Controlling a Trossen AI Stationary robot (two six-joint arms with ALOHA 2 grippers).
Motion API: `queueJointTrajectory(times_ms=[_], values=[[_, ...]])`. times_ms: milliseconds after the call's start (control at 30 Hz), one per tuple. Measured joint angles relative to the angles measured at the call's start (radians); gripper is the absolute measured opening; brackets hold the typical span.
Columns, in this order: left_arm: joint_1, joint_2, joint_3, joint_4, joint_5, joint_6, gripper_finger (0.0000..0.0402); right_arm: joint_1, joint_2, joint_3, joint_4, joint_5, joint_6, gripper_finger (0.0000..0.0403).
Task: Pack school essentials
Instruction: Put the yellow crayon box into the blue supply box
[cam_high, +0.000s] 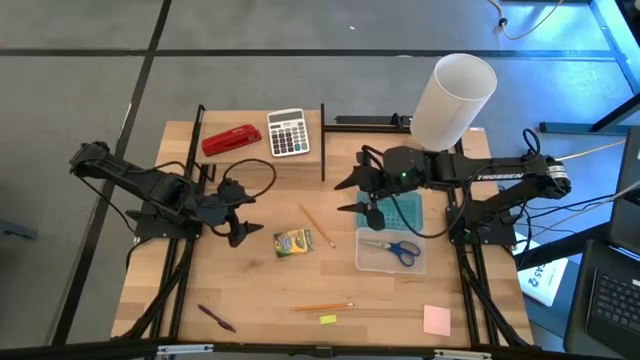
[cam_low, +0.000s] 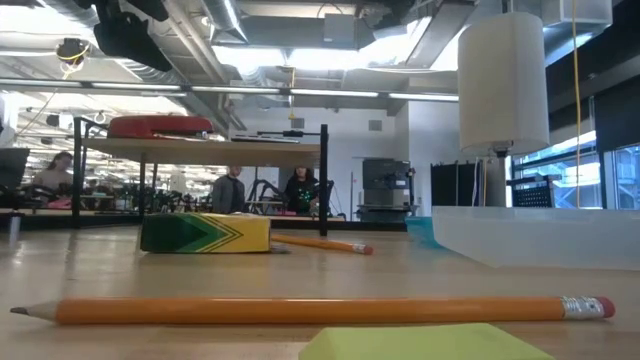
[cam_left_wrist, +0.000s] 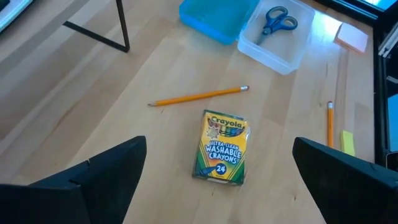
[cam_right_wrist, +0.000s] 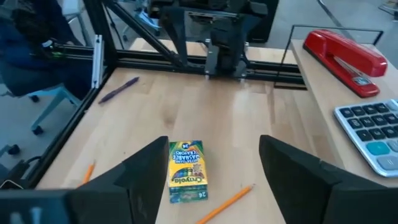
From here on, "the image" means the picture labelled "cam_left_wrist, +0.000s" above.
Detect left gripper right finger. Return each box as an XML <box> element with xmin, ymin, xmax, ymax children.
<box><xmin>292</xmin><ymin>136</ymin><xmax>398</xmax><ymax>224</ymax></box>

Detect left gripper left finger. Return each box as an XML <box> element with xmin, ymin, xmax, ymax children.
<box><xmin>0</xmin><ymin>135</ymin><xmax>148</xmax><ymax>224</ymax></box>

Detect green sticky note pad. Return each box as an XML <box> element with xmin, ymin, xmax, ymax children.
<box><xmin>339</xmin><ymin>129</ymin><xmax>356</xmax><ymax>157</ymax></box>

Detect yellow pencil with eraser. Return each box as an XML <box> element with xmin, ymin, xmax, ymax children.
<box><xmin>147</xmin><ymin>85</ymin><xmax>251</xmax><ymax>108</ymax></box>
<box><xmin>326</xmin><ymin>100</ymin><xmax>335</xmax><ymax>149</ymax></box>

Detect Crayola crayon box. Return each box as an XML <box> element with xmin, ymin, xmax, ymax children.
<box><xmin>192</xmin><ymin>109</ymin><xmax>251</xmax><ymax>187</ymax></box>

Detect clear plastic pencil case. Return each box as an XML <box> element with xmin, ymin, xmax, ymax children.
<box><xmin>236</xmin><ymin>0</ymin><xmax>317</xmax><ymax>77</ymax></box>

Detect pink sticky note pad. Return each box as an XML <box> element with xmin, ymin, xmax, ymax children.
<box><xmin>333</xmin><ymin>22</ymin><xmax>369</xmax><ymax>55</ymax></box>

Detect blue-handled scissors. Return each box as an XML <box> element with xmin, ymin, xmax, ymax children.
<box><xmin>255</xmin><ymin>6</ymin><xmax>299</xmax><ymax>47</ymax></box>

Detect blue lidded crayon box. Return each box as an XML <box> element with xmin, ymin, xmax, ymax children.
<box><xmin>178</xmin><ymin>0</ymin><xmax>261</xmax><ymax>46</ymax></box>

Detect black aluminium rig frame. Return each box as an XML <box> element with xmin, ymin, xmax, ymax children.
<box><xmin>372</xmin><ymin>0</ymin><xmax>398</xmax><ymax>170</ymax></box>

